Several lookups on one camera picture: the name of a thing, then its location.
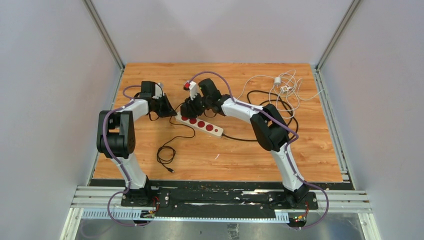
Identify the white square charger plug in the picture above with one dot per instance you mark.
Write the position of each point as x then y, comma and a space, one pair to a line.
284, 89

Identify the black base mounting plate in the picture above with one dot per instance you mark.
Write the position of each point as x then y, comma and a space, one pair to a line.
224, 199

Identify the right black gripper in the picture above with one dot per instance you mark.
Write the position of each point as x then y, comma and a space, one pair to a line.
196, 112

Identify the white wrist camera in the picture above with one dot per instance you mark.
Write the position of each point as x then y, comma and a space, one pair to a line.
193, 89
159, 92

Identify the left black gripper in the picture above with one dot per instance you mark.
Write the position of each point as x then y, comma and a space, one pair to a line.
166, 114

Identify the right aluminium frame post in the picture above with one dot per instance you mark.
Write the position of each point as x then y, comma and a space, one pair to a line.
350, 12

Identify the left aluminium frame post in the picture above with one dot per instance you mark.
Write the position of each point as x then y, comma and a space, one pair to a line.
97, 20

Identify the white red power strip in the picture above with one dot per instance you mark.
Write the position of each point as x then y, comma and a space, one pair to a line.
200, 125

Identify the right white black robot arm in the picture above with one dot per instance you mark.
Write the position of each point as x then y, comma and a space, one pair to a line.
270, 130

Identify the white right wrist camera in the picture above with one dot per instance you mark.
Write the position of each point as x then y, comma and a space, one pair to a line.
193, 89

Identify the black power adapter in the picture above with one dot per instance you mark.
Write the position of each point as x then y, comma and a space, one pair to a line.
186, 111

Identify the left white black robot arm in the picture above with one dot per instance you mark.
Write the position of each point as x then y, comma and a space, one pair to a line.
116, 137

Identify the aluminium frame post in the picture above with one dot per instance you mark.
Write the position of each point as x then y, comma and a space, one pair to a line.
350, 12
97, 20

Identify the white round charger plug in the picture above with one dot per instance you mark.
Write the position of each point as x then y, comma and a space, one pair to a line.
277, 81

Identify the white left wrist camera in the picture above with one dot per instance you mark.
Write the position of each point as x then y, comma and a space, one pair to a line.
159, 92

